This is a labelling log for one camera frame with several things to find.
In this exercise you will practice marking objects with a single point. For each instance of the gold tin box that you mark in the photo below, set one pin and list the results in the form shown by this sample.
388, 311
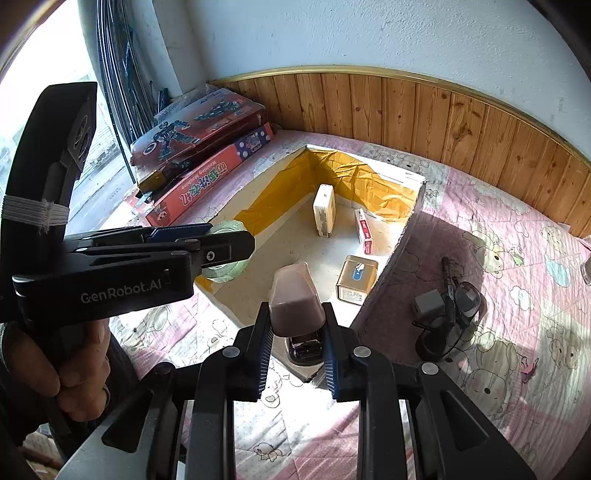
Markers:
355, 279

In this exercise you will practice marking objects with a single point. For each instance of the white box with yellow tape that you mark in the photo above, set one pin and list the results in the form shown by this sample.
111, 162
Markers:
286, 240

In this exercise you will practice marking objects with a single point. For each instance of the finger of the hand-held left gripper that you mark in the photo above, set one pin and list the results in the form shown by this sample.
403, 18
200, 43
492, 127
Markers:
180, 230
221, 249

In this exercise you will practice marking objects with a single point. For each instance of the long red toy box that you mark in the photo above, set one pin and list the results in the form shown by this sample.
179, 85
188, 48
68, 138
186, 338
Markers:
203, 184

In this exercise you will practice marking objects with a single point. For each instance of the green tape roll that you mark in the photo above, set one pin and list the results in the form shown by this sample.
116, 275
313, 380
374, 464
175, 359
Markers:
226, 272

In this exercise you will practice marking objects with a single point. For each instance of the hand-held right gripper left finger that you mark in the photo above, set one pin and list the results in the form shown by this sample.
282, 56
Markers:
265, 350

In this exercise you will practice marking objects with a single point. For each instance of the person's left hand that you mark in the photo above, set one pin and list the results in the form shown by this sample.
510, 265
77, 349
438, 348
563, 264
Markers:
78, 364

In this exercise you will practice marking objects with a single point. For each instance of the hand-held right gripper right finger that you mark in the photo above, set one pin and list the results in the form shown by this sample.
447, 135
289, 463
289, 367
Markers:
330, 360

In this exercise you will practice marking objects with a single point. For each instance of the red and white staple box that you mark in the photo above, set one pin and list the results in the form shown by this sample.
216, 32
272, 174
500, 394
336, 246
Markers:
365, 233

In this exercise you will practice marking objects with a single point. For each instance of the person's left forearm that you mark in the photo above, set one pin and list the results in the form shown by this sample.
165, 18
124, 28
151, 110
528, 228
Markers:
23, 397

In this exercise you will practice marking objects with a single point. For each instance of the pink stapler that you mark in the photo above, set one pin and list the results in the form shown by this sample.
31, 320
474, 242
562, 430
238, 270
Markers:
293, 300

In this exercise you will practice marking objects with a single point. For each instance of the black glasses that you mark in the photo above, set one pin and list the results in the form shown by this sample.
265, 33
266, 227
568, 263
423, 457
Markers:
468, 300

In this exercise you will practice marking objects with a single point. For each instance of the robot picture toy box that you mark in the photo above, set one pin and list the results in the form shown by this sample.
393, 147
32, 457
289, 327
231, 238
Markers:
194, 124

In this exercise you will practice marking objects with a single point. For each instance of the pink printed blanket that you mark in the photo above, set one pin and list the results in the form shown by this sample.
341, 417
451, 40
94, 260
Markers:
485, 258

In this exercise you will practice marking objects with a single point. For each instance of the grey charger block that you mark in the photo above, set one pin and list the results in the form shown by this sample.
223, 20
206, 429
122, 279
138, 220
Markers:
429, 304

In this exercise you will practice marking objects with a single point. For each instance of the black tubing bundle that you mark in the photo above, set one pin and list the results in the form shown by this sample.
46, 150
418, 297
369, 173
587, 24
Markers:
115, 69

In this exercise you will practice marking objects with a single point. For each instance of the black pen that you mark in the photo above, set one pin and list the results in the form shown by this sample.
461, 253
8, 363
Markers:
447, 270

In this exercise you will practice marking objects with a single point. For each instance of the cream tissue pack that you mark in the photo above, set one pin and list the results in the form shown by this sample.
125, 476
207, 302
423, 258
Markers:
324, 212

